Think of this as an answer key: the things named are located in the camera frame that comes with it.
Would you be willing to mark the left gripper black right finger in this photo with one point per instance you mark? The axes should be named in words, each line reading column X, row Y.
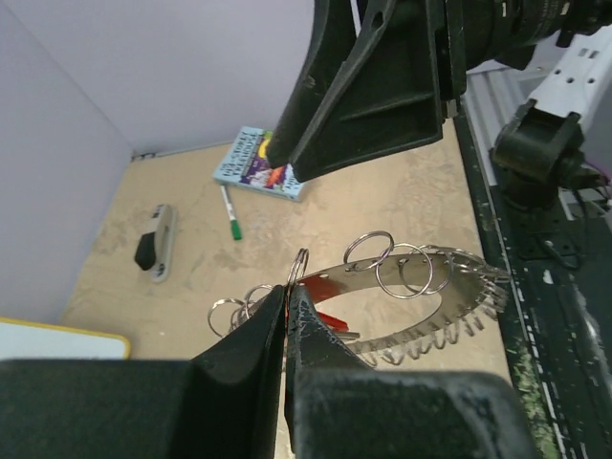
column 338, row 407

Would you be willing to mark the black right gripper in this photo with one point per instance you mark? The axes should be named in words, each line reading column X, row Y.
column 385, row 97

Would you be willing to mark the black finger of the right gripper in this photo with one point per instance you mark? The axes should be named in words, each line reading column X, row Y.
column 331, row 119

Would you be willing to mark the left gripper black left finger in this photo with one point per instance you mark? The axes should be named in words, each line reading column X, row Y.
column 221, row 404

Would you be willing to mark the silver key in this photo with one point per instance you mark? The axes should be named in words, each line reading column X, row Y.
column 347, row 336

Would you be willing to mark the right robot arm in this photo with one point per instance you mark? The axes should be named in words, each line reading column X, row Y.
column 381, row 78

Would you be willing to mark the blue treehouse book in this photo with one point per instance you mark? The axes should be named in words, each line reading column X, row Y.
column 246, row 165

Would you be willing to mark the black and grey stapler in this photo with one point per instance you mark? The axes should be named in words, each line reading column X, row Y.
column 154, row 251

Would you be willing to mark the green whiteboard marker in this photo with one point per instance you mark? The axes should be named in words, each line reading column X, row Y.
column 234, row 225

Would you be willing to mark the small whiteboard on stand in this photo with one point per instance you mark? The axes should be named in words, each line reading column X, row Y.
column 30, row 340

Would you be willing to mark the aluminium table frame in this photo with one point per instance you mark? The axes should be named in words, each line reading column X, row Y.
column 492, row 110

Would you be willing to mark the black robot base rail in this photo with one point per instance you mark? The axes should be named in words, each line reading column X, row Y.
column 556, row 329

